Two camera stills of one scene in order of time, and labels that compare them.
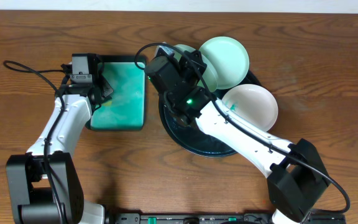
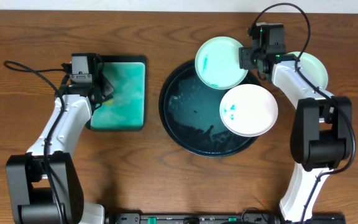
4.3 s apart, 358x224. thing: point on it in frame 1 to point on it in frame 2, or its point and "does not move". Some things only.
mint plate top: x=229 y=59 does not move
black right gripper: x=194 y=62 to x=245 y=58
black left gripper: x=105 y=90 does not move
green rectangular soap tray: x=127 y=109 does not move
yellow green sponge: x=107 y=103 does not move
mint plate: x=209 y=77 to x=312 y=68
